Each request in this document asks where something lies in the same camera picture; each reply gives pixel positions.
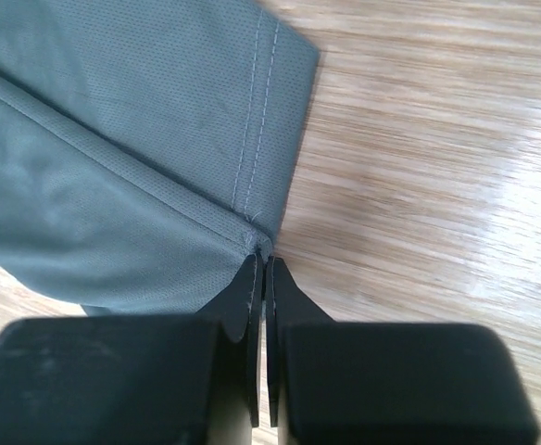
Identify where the dark grey t shirt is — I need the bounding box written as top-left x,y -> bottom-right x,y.
0,1 -> 320,314

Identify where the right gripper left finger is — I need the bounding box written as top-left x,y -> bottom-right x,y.
0,254 -> 262,444

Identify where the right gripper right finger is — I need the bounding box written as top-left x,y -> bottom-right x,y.
265,257 -> 540,444

